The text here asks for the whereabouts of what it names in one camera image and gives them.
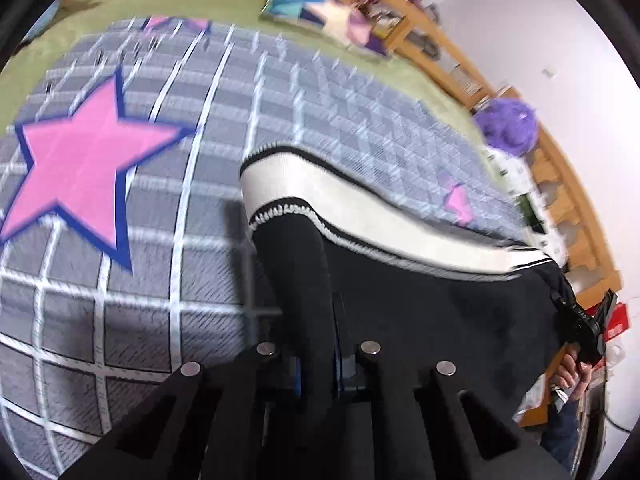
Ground purple plush toy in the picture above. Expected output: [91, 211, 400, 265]
[473, 98, 539, 157]

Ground blue checkered star quilt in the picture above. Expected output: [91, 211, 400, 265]
[1, 16, 524, 479]

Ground wooden bed frame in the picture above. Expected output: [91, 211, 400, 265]
[60, 0, 624, 428]

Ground black pants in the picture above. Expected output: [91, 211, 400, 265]
[240, 144, 575, 413]

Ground green bed blanket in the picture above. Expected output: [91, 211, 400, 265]
[1, 0, 484, 144]

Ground dark phone on pillow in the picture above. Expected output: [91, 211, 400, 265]
[516, 194, 547, 235]

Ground white floral pillow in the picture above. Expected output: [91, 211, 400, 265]
[484, 146, 568, 268]

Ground colourful geometric pillow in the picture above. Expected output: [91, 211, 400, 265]
[260, 0, 388, 58]

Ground person's right hand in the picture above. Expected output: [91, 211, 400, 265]
[550, 347, 592, 401]

